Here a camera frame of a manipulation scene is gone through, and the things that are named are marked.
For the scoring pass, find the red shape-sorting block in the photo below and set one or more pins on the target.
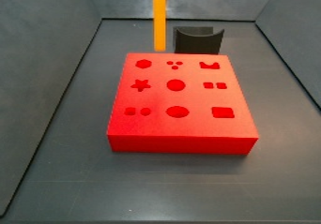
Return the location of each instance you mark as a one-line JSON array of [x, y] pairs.
[[180, 105]]

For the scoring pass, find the yellow square-circle peg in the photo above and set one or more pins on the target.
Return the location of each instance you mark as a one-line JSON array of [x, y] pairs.
[[159, 24]]

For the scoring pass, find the dark grey curved holder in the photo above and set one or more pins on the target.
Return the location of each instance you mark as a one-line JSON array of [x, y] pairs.
[[197, 40]]

